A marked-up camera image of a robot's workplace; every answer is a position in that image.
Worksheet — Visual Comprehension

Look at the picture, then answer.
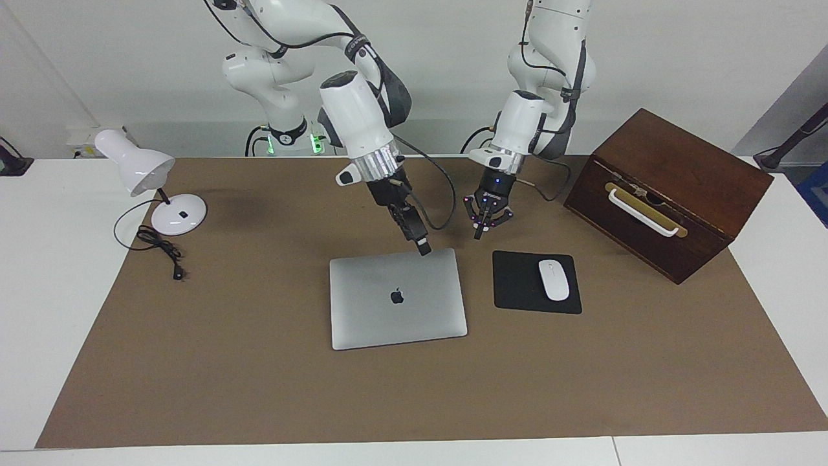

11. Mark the black left arm base cable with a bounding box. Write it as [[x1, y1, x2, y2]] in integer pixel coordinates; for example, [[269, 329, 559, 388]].
[[460, 126, 497, 155]]

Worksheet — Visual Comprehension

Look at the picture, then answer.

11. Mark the black arm base cable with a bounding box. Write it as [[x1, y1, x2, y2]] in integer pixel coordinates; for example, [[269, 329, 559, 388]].
[[244, 124, 270, 157], [460, 126, 497, 155]]

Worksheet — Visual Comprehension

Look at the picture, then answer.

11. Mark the white box handle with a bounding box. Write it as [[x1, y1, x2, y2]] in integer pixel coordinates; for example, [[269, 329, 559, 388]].
[[607, 188, 682, 238]]

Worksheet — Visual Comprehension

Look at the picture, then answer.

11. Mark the black mouse pad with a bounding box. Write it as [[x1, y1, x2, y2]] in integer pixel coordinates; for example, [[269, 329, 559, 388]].
[[492, 250, 583, 315]]

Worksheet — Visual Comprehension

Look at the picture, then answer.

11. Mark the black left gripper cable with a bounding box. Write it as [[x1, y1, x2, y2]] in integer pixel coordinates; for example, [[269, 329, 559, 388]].
[[514, 0, 586, 204]]

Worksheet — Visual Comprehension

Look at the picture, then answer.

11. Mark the white power strip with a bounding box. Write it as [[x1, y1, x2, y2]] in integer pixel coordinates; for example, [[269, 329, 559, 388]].
[[67, 126, 140, 160]]

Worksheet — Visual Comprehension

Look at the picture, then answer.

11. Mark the black stand foot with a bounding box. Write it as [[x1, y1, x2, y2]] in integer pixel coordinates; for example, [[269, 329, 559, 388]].
[[0, 137, 34, 177]]

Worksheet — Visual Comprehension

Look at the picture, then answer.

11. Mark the dark brown wooden box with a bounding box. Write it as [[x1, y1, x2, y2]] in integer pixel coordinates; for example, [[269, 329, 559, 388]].
[[563, 108, 774, 285]]

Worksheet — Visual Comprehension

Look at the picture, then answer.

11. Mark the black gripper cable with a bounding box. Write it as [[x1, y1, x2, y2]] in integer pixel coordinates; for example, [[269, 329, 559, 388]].
[[514, 0, 586, 204], [204, 0, 458, 232]]

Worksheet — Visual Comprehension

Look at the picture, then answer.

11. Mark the brown table mat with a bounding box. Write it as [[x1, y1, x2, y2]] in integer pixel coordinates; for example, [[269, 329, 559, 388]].
[[36, 154, 828, 449]]

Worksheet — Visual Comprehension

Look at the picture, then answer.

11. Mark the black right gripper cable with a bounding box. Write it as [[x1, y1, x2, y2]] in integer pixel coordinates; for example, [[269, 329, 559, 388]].
[[204, 0, 458, 232]]

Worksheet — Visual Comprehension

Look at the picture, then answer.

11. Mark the black lamp power cable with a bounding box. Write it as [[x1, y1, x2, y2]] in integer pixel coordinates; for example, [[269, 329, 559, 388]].
[[114, 198, 188, 282]]

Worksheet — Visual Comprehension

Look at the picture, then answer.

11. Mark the white computer mouse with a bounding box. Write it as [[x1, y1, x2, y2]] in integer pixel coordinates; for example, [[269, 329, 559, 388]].
[[538, 259, 571, 302]]

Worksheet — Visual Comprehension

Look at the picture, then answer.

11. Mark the silver laptop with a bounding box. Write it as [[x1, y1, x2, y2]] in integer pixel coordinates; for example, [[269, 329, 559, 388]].
[[329, 248, 468, 351]]

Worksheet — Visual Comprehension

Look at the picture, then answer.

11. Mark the white desk lamp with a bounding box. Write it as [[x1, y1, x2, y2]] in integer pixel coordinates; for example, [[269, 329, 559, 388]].
[[94, 129, 208, 236]]

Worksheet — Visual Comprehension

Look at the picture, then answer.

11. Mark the blue crate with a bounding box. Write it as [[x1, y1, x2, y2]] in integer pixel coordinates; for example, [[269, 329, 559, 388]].
[[797, 162, 828, 228]]

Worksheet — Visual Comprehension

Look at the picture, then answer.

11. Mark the black tripod leg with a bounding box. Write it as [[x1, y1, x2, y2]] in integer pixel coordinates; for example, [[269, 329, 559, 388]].
[[754, 102, 828, 172]]

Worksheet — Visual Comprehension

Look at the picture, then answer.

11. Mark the black right arm base cable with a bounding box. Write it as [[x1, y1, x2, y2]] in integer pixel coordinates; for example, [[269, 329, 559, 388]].
[[244, 124, 270, 157]]

